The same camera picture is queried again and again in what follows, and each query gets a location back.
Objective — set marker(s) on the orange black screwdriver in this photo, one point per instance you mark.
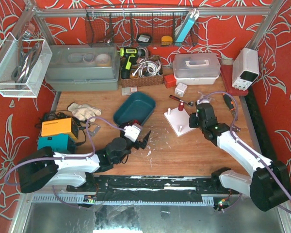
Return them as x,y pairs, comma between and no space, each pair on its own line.
229,103

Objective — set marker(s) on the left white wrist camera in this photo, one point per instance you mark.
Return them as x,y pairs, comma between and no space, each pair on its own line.
132,131

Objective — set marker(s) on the metal bracket piece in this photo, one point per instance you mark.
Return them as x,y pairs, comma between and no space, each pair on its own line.
94,131

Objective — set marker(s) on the small red spring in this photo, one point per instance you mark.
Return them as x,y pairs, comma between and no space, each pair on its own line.
181,106

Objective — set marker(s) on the teal power box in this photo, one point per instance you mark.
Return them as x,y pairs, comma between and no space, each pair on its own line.
62,143

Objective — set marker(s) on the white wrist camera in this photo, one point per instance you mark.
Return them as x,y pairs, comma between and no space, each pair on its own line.
202,101
132,131

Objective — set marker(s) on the red handled ratchet wrench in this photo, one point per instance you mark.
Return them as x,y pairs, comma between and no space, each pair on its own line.
189,103

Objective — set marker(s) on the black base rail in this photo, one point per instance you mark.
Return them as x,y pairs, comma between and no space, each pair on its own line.
149,188

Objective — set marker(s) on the white plastic case with handle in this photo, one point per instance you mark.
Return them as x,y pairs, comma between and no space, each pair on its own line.
196,68

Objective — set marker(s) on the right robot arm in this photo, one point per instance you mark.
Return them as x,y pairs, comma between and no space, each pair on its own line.
267,182

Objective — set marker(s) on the black cable duct strip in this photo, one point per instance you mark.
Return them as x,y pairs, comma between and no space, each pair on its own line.
263,139

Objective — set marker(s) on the yellow tape measure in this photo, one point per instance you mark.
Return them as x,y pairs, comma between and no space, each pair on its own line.
166,40

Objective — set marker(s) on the red small box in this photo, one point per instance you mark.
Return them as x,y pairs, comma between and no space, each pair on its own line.
169,81

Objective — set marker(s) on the white peg base plate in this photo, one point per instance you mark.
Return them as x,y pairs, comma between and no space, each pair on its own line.
179,121

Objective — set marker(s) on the plastic bag with parts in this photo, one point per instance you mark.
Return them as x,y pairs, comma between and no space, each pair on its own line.
202,96

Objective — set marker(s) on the white work glove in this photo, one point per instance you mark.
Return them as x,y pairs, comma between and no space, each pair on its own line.
83,111

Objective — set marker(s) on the teal plastic tray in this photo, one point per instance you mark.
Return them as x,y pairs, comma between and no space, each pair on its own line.
138,106

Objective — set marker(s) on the white power plug adapter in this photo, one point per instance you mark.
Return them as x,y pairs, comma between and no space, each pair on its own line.
180,89

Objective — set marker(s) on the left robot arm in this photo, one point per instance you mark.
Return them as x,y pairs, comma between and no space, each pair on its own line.
46,167

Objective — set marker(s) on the clear small label bag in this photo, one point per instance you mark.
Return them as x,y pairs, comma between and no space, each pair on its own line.
126,91

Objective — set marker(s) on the small metal parts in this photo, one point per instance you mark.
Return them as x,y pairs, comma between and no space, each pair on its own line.
236,129

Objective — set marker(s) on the clear acrylic hanging box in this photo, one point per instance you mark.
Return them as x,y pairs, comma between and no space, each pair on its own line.
23,66

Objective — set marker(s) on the green yellow cordless drill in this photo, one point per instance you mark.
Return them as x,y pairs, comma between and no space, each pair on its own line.
131,55

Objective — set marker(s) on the grey plastic storage box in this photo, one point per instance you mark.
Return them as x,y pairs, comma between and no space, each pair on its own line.
83,68

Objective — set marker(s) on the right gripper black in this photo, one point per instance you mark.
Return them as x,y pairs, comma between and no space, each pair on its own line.
194,121

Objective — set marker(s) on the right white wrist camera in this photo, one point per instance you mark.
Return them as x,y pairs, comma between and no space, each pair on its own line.
202,101

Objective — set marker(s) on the orange power box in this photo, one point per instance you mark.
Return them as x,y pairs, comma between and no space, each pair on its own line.
66,126

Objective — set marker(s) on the white power supply unit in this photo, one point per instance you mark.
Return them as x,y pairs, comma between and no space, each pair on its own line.
245,69

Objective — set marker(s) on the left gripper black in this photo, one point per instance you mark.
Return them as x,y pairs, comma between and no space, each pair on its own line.
137,143

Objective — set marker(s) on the woven brown basket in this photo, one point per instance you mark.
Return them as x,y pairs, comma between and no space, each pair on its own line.
150,74

